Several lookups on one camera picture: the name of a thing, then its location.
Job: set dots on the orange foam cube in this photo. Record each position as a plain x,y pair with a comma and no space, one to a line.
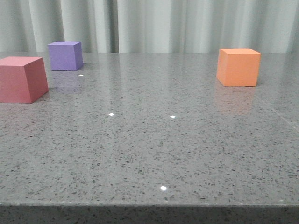
238,67

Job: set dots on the purple foam cube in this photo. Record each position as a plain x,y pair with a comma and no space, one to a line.
65,56

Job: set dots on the red foam cube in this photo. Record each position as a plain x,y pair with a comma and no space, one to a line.
22,79

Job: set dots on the pale green curtain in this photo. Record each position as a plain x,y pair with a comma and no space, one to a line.
150,26

